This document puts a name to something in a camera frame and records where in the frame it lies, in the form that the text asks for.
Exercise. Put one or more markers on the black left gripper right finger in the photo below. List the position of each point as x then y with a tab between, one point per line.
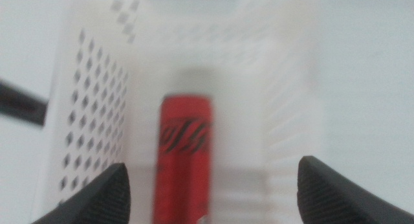
333	198

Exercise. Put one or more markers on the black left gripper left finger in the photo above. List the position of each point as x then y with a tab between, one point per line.
100	201

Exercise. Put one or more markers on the red cola can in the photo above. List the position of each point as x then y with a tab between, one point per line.
182	172

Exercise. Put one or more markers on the black pole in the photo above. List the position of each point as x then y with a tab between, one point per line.
19	104

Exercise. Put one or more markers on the white perforated plastic basket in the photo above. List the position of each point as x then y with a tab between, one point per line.
242	88

